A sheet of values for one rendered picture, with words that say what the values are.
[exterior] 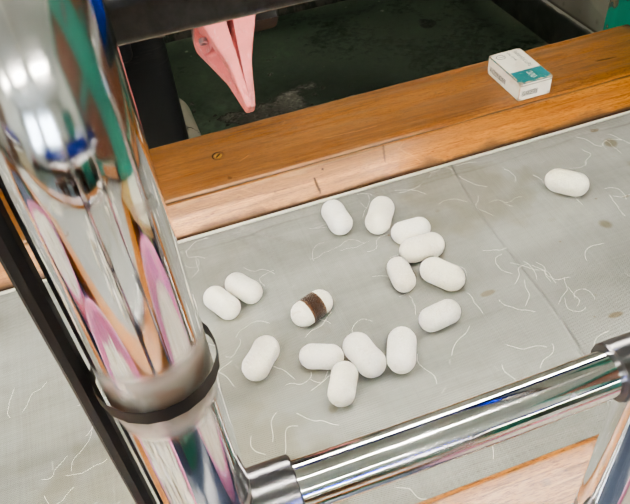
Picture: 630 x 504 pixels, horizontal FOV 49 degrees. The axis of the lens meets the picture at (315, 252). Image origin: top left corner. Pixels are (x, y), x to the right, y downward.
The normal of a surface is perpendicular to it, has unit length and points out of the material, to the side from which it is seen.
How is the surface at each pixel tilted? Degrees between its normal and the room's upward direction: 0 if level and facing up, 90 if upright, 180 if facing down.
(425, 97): 0
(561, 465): 0
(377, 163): 45
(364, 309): 0
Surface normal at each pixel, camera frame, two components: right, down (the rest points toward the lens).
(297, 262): -0.08, -0.72
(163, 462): -0.14, 0.70
